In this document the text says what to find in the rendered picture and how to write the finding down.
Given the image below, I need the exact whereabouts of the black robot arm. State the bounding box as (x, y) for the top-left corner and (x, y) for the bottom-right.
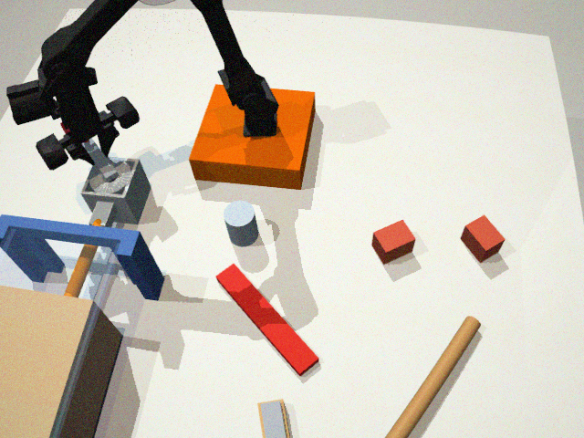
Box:
(6, 0), (279, 137)

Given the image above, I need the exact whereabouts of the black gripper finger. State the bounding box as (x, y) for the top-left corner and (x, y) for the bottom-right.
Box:
(98, 128), (120, 157)
(67, 145), (95, 166)

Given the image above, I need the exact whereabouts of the grey cylinder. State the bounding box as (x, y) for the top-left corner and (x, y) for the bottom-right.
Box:
(224, 201), (258, 247)

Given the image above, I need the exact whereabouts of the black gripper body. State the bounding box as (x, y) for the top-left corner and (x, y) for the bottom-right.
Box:
(36, 96), (140, 171)

